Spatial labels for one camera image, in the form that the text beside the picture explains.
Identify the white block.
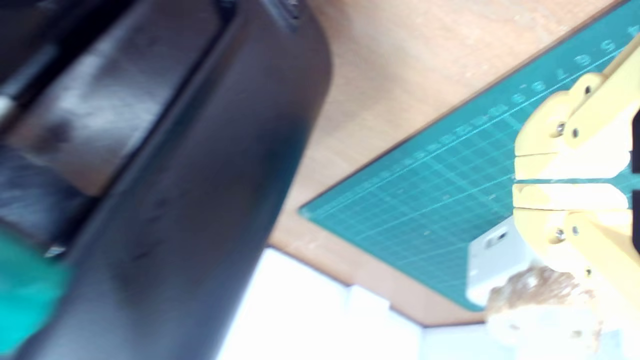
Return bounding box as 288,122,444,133
465,220,543,307

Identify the green cutting mat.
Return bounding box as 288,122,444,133
299,0,640,313

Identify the brown bread slice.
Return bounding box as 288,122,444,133
484,265,606,353

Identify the black two-slot toaster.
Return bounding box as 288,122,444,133
0,0,334,360

